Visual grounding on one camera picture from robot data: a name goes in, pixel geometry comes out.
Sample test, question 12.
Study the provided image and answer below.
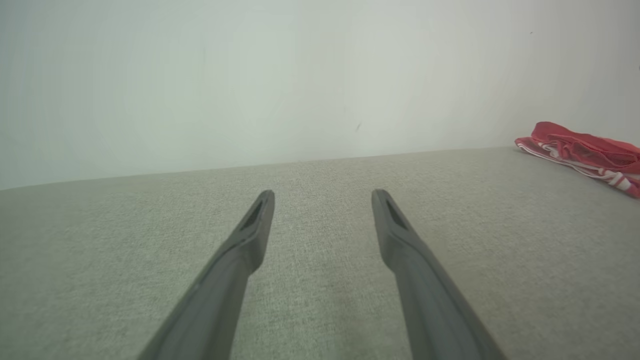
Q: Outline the grey fabric sofa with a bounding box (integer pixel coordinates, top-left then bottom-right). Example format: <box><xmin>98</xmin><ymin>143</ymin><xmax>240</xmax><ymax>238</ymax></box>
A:
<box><xmin>0</xmin><ymin>146</ymin><xmax>640</xmax><ymax>360</ymax></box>

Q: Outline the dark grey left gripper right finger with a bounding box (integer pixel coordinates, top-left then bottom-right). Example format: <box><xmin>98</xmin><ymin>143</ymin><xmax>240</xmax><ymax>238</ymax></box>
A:
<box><xmin>371</xmin><ymin>188</ymin><xmax>507</xmax><ymax>360</ymax></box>

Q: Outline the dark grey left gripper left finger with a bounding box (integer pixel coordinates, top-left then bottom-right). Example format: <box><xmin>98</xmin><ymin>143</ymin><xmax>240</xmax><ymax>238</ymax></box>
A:
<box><xmin>137</xmin><ymin>189</ymin><xmax>276</xmax><ymax>360</ymax></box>

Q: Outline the red jersey with navy number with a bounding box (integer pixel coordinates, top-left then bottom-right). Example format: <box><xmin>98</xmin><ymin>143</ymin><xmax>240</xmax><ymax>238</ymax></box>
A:
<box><xmin>515</xmin><ymin>121</ymin><xmax>640</xmax><ymax>199</ymax></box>

